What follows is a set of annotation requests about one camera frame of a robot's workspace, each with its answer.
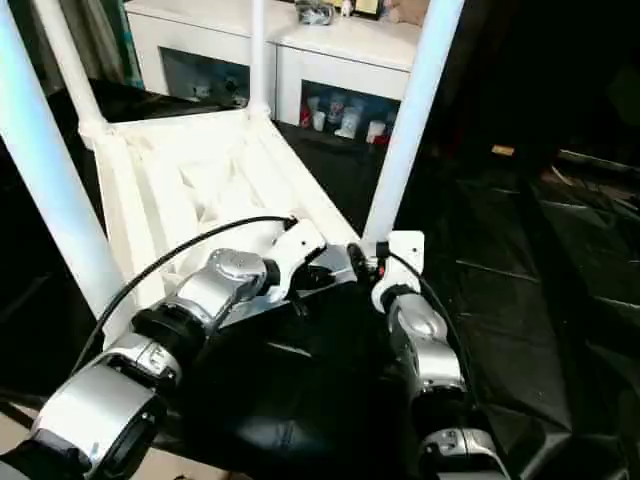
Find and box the dark cluttered bundle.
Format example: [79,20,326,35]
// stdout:
[294,0,337,27]

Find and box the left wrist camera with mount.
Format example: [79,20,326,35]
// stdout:
[259,217,329,305]

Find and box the beige teddy bear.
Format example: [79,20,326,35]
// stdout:
[388,0,429,25]

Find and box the white plastic table leg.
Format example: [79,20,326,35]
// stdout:
[360,0,467,247]
[33,0,114,136]
[0,0,139,346]
[247,0,275,121]

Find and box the white printed mug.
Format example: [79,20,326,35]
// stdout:
[334,105,362,140]

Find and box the white sideboard cabinet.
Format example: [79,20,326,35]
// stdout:
[124,0,426,146]

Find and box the white plastic table top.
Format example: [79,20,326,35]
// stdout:
[77,107,371,354]

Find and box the long black bar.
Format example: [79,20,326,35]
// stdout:
[556,148,640,174]

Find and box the black shiny mat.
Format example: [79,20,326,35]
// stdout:
[0,74,640,480]

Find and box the beige curtain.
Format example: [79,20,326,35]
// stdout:
[74,0,136,87]

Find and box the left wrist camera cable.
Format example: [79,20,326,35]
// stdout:
[69,214,300,377]

